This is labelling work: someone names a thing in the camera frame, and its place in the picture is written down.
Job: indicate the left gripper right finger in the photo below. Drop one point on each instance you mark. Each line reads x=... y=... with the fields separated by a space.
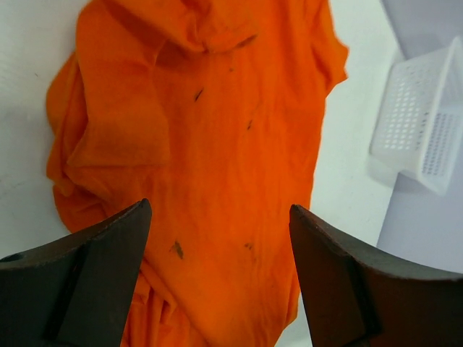
x=357 y=295

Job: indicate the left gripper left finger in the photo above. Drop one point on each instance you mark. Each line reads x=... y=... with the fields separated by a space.
x=77 y=290

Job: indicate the orange t shirt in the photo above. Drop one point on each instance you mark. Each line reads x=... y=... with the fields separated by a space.
x=212 y=111

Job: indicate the white perforated plastic basket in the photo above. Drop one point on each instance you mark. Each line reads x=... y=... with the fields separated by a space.
x=419 y=126

